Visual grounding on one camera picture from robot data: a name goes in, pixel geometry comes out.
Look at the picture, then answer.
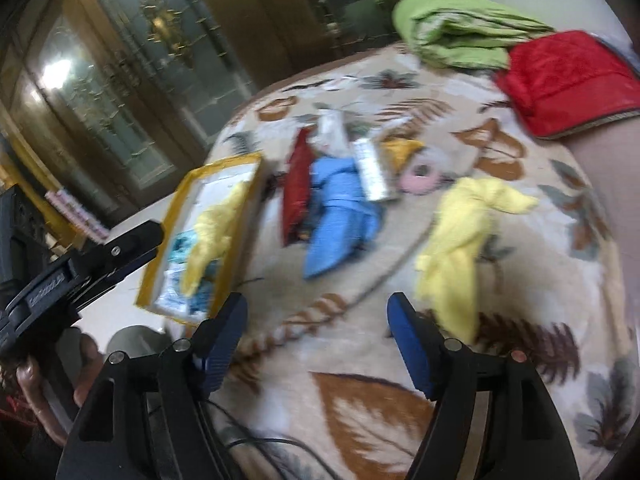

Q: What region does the person's left hand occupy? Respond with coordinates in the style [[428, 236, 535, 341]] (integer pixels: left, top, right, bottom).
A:
[[15, 329, 107, 442]]

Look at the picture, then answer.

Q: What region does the pink striped box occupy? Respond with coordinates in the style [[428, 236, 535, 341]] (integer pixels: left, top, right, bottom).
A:
[[45, 187, 111, 243]]

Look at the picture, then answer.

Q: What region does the yellow edged box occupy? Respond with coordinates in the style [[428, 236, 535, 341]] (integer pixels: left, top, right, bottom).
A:
[[135, 152, 271, 328]]

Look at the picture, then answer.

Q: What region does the leaf print blanket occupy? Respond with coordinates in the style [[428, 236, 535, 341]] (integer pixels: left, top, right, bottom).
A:
[[135, 42, 636, 480]]

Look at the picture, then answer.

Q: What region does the dark slipper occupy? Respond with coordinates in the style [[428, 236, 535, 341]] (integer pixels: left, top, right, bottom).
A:
[[107, 327, 173, 357]]

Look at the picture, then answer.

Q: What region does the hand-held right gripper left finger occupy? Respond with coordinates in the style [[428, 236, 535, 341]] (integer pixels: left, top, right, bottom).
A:
[[55, 292, 250, 480]]

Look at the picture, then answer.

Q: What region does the blue fluffy cloth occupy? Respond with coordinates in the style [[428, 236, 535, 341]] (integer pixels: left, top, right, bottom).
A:
[[302, 156, 386, 281]]

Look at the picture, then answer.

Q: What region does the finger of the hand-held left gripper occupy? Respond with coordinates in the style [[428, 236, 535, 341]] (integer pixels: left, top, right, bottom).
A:
[[65, 220, 166, 312]]

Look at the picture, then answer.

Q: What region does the red shiny cloth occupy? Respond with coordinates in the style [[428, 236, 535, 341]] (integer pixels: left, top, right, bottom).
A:
[[492, 30, 640, 140]]

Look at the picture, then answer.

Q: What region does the yellow cloth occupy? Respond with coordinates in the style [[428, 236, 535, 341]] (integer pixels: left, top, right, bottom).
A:
[[182, 182, 251, 296], [415, 176, 541, 346]]

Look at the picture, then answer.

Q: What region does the wooden glass door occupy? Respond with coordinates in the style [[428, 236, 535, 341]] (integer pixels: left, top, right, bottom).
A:
[[0, 0, 436, 241]]

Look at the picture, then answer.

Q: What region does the green folded blanket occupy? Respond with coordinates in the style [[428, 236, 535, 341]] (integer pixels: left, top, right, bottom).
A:
[[391, 0, 556, 70]]

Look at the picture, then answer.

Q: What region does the dark red cloth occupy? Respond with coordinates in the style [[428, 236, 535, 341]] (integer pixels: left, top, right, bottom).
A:
[[280, 127, 316, 248]]

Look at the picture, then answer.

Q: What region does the yellow sponge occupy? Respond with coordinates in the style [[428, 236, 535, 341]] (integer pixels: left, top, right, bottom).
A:
[[380, 137, 426, 171]]

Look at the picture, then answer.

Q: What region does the pink soft ring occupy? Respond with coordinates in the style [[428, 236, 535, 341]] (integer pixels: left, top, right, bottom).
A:
[[397, 160, 446, 196]]

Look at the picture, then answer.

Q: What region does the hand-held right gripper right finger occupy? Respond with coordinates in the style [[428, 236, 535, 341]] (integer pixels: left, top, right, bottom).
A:
[[387, 291, 581, 480]]

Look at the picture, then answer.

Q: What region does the black cable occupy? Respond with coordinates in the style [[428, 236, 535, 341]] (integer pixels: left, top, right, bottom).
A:
[[200, 400, 341, 480]]

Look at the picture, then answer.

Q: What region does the teal printed packet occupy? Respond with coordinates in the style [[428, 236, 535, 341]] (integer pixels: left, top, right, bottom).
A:
[[167, 232, 221, 321]]

